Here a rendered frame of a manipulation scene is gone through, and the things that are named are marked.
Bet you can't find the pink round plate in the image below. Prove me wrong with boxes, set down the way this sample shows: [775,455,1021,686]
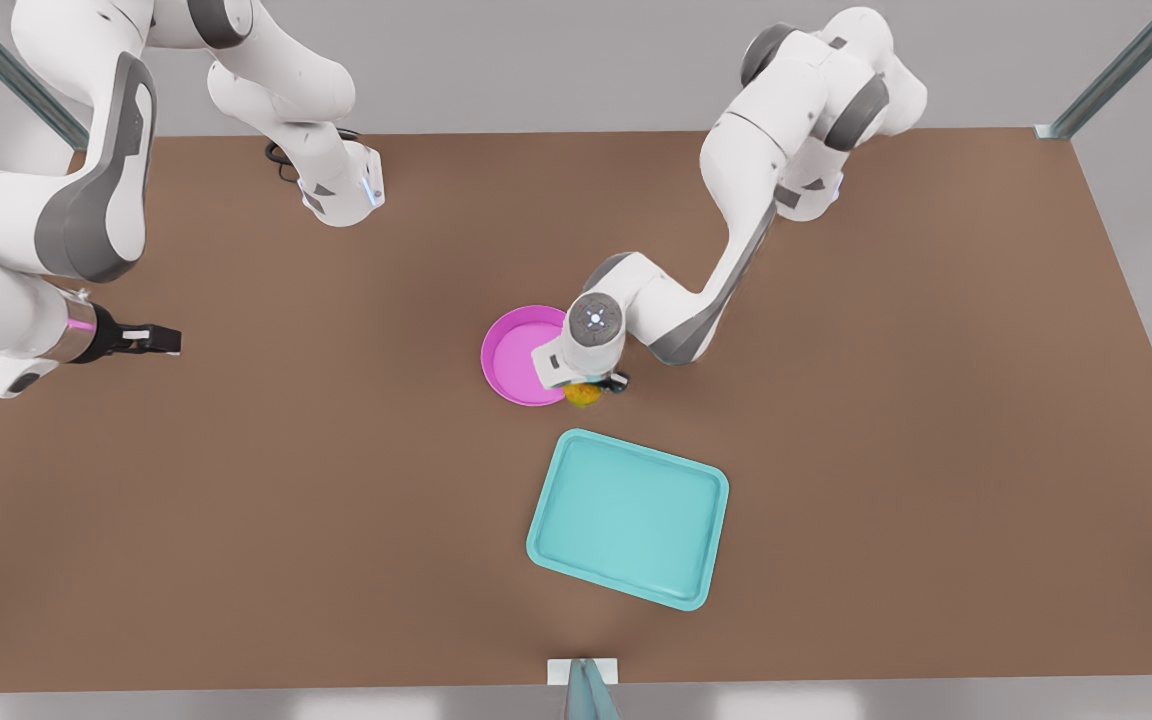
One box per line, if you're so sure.
[480,305,577,408]

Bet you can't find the teal rectangular tray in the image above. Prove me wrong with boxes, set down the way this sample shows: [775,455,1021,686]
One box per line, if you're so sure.
[525,428,731,612]

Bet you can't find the black cable loop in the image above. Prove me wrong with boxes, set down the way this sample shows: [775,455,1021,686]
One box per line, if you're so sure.
[265,128,361,187]

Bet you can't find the silver frame post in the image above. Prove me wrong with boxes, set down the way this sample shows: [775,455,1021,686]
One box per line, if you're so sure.
[0,0,91,152]
[547,657,621,720]
[1034,0,1152,141]

